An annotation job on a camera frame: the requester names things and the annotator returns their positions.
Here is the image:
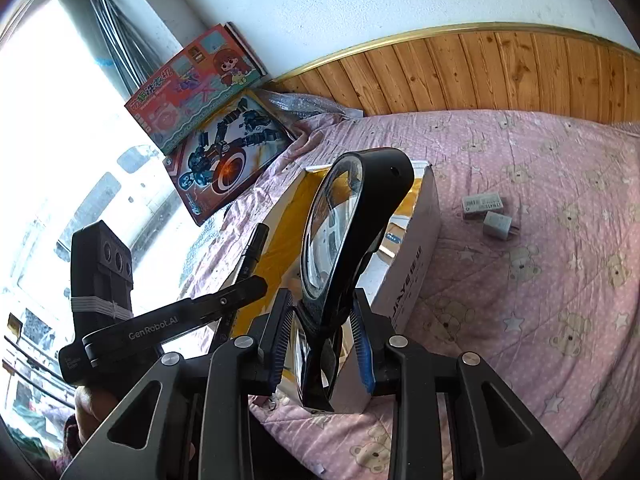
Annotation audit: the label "bubble wrap sheet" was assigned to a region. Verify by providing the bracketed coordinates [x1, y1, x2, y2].
[259, 87, 352, 127]

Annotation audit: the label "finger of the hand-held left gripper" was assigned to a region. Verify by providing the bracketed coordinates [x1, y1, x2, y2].
[172, 276, 269, 332]

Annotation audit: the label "pink bear printed blanket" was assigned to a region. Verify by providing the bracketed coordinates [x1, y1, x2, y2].
[185, 109, 640, 480]

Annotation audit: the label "black marker pen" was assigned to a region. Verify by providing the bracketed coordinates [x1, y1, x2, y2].
[215, 223, 271, 347]

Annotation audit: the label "robot picture toy box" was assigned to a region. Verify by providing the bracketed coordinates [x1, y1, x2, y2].
[163, 88, 296, 227]

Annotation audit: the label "cardboard box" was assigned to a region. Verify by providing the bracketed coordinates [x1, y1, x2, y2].
[232, 160, 442, 414]

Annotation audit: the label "black clear-lens glasses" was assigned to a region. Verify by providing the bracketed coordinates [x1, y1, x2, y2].
[291, 147, 416, 414]

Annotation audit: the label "plain white charger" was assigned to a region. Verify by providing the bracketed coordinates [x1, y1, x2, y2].
[482, 211, 521, 246]

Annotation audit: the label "person's left hand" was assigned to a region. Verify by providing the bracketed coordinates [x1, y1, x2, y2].
[61, 380, 197, 480]

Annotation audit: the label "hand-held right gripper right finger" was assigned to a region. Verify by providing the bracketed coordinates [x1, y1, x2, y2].
[350, 290, 597, 480]

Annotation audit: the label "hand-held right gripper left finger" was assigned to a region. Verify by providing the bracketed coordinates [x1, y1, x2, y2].
[60, 287, 296, 480]

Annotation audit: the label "pink cartoon toy box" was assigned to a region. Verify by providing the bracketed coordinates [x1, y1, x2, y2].
[124, 22, 269, 157]

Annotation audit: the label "white charger with barcode label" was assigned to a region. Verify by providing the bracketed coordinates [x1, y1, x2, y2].
[460, 193, 505, 221]

